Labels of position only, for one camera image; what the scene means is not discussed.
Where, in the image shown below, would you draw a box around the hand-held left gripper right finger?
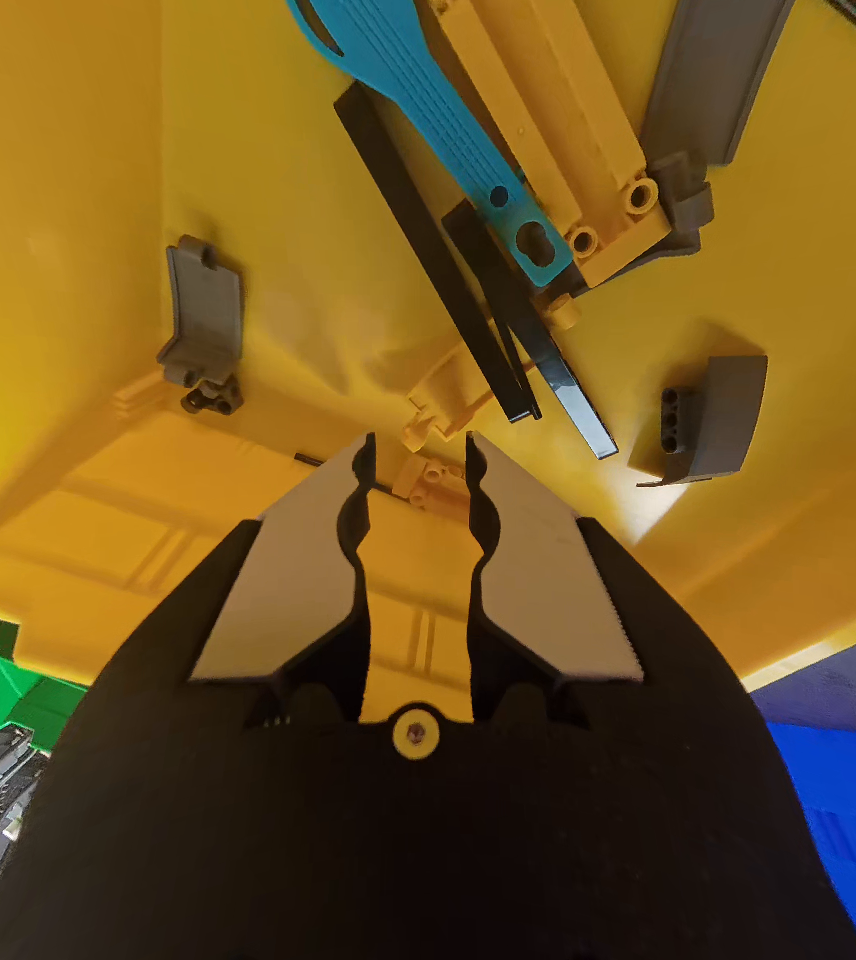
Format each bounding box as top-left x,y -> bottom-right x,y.
464,432 -> 644,723

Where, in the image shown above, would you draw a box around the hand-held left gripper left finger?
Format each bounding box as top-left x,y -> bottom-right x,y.
188,432 -> 378,723

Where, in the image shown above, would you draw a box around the small yellow lego connector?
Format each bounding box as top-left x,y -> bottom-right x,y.
390,453 -> 470,515

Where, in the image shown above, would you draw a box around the yellow bin with large parts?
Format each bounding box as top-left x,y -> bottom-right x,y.
0,0 -> 856,695

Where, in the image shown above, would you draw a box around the small black lego connector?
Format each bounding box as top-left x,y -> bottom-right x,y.
180,375 -> 243,416

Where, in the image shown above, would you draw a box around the wide grey curved lego panel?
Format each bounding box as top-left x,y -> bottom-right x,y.
626,354 -> 768,489

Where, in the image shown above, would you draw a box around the long black lego strip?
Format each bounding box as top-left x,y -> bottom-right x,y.
334,81 -> 541,423

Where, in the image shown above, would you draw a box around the teal lego separator tool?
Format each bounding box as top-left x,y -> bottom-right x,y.
285,0 -> 575,290

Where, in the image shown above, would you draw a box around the long grey lego panel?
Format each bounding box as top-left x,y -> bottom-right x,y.
638,0 -> 796,256

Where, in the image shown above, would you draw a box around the grey curved panel with clip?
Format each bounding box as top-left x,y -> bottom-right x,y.
156,234 -> 246,387

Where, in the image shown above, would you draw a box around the blue plastic bin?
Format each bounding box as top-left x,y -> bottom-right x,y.
765,720 -> 856,954

